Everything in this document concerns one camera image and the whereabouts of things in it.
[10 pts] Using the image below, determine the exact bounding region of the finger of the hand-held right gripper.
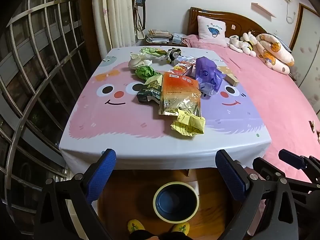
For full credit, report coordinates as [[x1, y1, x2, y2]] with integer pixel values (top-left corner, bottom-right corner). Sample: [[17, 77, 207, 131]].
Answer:
[[279, 149, 320, 182], [252, 157, 314, 193]]

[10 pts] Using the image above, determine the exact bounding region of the brown strap handbag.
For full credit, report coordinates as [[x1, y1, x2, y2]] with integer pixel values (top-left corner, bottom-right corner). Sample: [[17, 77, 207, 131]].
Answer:
[[133, 5, 147, 40]]

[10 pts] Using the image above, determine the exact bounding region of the wooden headboard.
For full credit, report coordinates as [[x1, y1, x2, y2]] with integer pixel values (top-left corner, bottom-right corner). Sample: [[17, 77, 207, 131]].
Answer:
[[188, 7, 268, 42]]

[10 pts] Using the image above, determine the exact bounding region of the bed with pink sheet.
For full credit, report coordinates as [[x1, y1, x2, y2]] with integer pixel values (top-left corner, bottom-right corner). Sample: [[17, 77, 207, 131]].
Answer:
[[185, 34, 320, 198]]

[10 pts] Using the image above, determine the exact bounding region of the purple plastic bag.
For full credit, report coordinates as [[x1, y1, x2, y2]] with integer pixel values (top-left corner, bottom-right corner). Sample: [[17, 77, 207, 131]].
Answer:
[[191, 56, 223, 97]]

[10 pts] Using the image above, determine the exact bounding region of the black white wrapper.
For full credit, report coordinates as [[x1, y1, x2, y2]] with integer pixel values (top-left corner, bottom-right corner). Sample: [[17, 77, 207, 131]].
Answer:
[[165, 47, 182, 63]]

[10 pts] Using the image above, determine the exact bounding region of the cream curtain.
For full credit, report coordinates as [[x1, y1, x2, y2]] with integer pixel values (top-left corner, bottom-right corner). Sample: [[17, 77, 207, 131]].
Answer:
[[92, 0, 133, 59]]

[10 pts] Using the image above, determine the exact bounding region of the folded bear print quilt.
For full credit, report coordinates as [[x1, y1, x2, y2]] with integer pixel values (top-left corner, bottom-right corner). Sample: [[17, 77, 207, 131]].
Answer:
[[255, 33, 295, 75]]

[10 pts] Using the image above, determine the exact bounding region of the white plush toy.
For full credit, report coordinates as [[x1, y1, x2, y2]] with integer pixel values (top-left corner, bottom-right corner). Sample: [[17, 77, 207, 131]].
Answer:
[[229, 35, 250, 53]]

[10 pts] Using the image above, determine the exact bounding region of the pink printed pillow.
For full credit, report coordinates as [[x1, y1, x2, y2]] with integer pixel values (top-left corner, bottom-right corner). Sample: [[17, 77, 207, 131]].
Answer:
[[197, 15, 228, 48]]

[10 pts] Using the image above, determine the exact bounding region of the white plastic bag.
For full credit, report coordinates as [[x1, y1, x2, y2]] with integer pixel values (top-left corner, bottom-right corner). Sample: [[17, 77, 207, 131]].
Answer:
[[128, 53, 167, 70]]

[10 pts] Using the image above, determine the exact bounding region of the light green wrapper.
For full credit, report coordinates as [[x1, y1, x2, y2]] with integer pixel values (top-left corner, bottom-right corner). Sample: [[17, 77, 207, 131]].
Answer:
[[139, 47, 167, 58]]

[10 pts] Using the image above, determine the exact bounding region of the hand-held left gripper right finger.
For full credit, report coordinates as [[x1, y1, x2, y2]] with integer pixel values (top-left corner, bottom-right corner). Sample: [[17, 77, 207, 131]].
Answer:
[[215, 149, 299, 240]]

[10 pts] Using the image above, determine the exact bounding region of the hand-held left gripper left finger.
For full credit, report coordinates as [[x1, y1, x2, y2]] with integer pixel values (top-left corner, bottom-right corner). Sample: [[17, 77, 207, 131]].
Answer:
[[34, 149, 118, 240]]

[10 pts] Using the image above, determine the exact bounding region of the blue grey pillow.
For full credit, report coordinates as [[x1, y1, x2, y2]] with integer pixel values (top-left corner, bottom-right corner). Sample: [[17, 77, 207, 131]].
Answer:
[[274, 33, 292, 51]]

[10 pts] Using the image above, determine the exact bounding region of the red cartoon carton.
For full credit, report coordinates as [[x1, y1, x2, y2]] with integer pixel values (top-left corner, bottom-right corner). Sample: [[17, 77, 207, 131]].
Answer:
[[170, 63, 196, 77]]

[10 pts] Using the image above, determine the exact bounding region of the light blue tissue box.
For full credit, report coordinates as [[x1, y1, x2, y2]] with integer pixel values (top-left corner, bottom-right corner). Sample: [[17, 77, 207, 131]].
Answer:
[[172, 33, 187, 44]]

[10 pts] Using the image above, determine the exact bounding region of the yellow slipper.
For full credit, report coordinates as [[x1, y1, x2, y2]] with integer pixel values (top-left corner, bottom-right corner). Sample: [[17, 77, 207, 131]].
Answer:
[[171, 222, 190, 235], [127, 219, 146, 239]]

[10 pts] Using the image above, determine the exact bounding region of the wooden nightstand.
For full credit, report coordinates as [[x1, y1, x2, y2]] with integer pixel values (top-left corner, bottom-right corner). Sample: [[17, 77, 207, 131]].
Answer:
[[146, 40, 188, 48]]

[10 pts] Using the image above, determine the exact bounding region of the stack of books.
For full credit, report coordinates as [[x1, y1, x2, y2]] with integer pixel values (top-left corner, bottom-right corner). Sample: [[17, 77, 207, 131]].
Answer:
[[146, 29, 173, 43]]

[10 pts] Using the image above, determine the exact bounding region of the orange foil snack bag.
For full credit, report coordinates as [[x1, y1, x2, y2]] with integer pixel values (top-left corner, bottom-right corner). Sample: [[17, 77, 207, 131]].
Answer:
[[158, 71, 202, 117]]

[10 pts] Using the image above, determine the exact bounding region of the yellow paper wrapper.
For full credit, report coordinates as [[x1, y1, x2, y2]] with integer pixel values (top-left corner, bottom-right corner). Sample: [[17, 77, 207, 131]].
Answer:
[[170, 109, 206, 138]]

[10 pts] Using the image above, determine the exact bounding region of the white wardrobe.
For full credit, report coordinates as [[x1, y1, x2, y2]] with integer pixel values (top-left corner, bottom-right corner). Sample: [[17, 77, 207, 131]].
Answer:
[[290, 4, 320, 110]]

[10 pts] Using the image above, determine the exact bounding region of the blue bin with cream rim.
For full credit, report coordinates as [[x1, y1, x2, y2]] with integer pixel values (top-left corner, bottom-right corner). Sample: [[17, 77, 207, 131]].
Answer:
[[152, 181, 200, 223]]

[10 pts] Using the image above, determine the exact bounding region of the pink wall shelf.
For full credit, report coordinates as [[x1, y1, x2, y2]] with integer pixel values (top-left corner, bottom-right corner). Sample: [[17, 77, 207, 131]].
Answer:
[[251, 2, 276, 18]]

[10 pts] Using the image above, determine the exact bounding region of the dark green snack packet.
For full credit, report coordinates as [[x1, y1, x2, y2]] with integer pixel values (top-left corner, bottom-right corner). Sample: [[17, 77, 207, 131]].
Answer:
[[136, 72, 163, 105]]

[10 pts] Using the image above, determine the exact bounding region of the cartoon printed tablecloth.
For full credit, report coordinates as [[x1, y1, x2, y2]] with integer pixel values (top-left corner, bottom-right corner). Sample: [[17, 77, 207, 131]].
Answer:
[[59, 45, 272, 178]]

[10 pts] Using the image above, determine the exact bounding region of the yellow bee plush toy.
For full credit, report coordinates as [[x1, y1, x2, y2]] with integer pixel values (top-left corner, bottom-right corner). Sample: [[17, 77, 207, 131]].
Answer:
[[240, 32, 258, 57]]

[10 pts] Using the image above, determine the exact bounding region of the white wall cable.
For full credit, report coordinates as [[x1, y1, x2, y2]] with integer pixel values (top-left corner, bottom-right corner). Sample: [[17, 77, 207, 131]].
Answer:
[[286, 2, 295, 23]]

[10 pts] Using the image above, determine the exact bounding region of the beige wooden block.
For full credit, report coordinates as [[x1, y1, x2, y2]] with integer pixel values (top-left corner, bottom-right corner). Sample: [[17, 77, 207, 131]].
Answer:
[[224, 73, 240, 85]]

